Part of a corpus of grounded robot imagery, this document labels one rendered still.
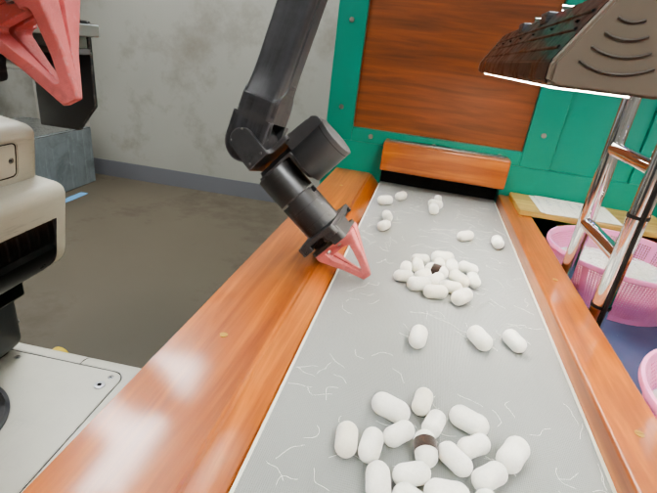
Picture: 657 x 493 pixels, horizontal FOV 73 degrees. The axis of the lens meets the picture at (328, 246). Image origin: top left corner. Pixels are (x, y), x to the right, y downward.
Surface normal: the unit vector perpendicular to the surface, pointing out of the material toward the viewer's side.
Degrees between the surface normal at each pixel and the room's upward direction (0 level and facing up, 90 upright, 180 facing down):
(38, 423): 0
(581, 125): 90
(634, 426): 0
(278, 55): 78
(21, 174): 98
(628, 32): 90
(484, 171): 90
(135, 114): 90
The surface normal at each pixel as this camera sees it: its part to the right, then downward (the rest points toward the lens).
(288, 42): -0.25, 0.17
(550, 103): -0.22, 0.37
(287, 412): 0.11, -0.91
